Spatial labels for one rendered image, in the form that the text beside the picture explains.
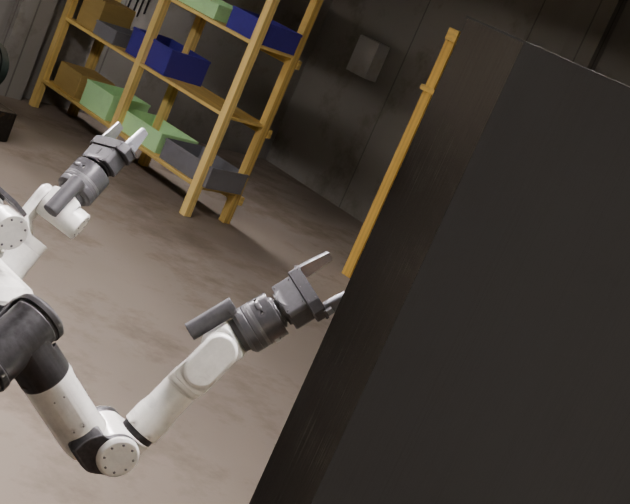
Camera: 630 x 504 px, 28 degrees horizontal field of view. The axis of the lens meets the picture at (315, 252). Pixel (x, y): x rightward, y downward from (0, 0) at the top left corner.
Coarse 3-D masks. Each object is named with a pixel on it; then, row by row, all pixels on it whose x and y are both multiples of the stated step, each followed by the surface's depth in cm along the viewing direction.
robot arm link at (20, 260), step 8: (16, 248) 264; (24, 248) 264; (8, 256) 264; (16, 256) 264; (24, 256) 264; (32, 256) 265; (8, 264) 263; (16, 264) 264; (24, 264) 265; (32, 264) 267; (16, 272) 264; (24, 272) 266
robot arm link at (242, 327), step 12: (228, 300) 226; (204, 312) 226; (216, 312) 225; (228, 312) 225; (240, 312) 225; (192, 324) 225; (204, 324) 225; (216, 324) 225; (228, 324) 226; (240, 324) 223; (252, 324) 223; (192, 336) 225; (204, 336) 228; (240, 336) 224; (252, 336) 223; (240, 348) 224; (252, 348) 225; (264, 348) 227
